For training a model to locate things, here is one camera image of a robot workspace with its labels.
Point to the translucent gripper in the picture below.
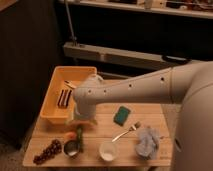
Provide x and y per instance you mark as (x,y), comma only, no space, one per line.
(81,119)

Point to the green pepper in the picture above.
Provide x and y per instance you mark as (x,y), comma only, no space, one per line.
(80,138)

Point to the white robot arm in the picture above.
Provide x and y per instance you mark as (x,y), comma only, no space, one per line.
(189,85)

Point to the yellow plastic tray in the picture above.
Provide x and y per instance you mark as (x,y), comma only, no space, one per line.
(73,74)

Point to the orange fruit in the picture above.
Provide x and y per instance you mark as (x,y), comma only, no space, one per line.
(70,136)

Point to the white dish brush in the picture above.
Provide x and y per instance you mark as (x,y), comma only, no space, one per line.
(69,84)

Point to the small metal cup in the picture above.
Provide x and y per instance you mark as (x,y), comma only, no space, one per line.
(71,148)

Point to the green sponge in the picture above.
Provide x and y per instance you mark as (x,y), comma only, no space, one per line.
(121,115)

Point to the bunch of dark grapes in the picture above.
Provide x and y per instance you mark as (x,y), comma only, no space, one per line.
(49,152)

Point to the white plastic cup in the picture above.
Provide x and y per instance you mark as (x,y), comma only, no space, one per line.
(108,151)

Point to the lower white shelf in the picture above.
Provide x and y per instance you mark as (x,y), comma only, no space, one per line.
(116,56)

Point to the white shelf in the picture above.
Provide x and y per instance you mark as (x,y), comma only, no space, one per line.
(140,8)
(116,56)

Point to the crumpled blue-grey cloth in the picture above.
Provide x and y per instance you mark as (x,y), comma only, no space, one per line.
(148,143)

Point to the metal shelf pole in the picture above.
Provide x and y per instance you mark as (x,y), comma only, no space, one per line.
(74,39)

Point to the upper white shelf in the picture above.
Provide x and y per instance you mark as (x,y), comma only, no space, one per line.
(140,8)

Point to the black object on shelf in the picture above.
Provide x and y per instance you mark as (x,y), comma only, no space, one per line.
(175,60)

